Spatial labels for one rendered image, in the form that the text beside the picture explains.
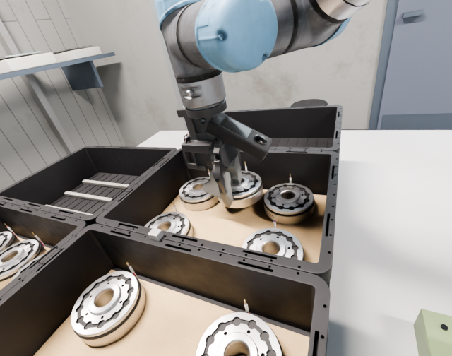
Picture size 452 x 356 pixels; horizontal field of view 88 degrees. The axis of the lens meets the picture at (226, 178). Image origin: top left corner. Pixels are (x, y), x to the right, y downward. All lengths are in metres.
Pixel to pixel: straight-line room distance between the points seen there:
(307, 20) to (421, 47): 2.34
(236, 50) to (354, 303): 0.48
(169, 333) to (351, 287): 0.36
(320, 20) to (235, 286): 0.35
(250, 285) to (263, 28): 0.30
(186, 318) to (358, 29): 2.53
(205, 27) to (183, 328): 0.38
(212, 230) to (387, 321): 0.35
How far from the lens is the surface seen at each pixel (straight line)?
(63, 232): 0.58
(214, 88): 0.39
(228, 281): 0.35
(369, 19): 2.64
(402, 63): 2.66
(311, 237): 0.47
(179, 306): 0.42
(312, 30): 0.35
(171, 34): 0.37
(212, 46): 0.27
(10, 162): 2.65
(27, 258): 0.65
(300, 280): 0.29
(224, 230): 0.50
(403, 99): 2.74
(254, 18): 0.27
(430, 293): 0.62
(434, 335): 0.51
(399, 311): 0.58
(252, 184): 0.51
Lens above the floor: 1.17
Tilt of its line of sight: 32 degrees down
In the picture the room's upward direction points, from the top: 12 degrees counter-clockwise
